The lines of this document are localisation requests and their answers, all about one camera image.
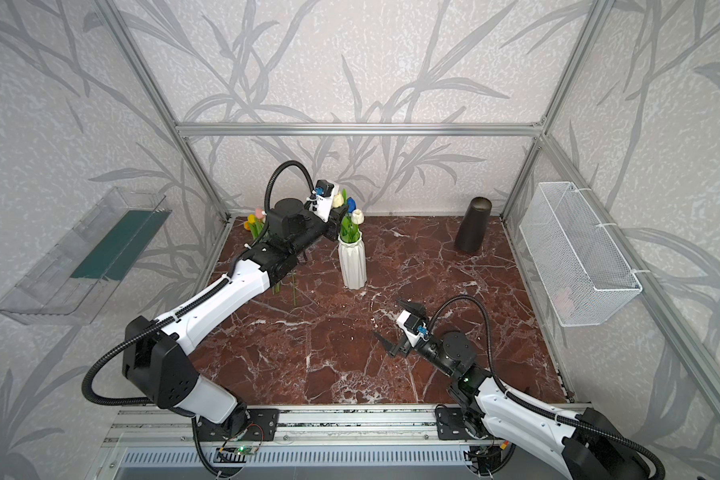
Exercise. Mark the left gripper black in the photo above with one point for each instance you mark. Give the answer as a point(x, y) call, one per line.
point(330, 222)

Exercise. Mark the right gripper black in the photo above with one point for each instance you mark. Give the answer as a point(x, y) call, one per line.
point(405, 339)

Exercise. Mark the yellow tulip flower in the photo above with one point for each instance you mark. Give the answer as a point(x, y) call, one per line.
point(337, 214)

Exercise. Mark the white ribbed ceramic vase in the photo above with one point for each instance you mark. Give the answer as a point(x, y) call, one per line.
point(352, 259)

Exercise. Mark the white tulip flower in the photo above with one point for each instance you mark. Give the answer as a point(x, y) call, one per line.
point(357, 216)

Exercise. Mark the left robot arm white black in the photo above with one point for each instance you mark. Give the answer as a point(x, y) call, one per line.
point(298, 212)

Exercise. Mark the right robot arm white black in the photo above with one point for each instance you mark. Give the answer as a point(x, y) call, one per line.
point(582, 445)

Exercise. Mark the black cylindrical vase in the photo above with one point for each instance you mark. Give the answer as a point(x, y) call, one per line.
point(472, 229)

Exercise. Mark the bundle of tulips with band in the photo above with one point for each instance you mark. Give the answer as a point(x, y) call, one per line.
point(255, 225)

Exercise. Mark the green circuit board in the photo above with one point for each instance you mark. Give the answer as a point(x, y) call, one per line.
point(244, 450)

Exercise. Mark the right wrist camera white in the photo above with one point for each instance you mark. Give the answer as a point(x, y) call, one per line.
point(413, 326)

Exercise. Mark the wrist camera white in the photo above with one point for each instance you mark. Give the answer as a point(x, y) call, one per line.
point(413, 326)
point(320, 201)

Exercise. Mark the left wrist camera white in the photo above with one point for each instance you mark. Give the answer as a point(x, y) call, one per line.
point(320, 201)

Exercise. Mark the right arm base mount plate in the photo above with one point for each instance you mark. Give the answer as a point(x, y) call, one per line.
point(451, 425)

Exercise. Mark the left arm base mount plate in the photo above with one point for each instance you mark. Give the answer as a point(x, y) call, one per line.
point(257, 425)

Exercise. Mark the white wire mesh basket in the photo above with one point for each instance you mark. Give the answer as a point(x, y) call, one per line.
point(584, 274)

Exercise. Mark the aluminium frame back crossbar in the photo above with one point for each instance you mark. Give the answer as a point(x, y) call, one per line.
point(196, 129)

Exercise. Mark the clear plastic wall tray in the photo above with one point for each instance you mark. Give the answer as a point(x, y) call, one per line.
point(71, 283)

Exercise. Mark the aluminium frame front rail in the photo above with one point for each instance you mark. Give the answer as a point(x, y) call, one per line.
point(298, 425)

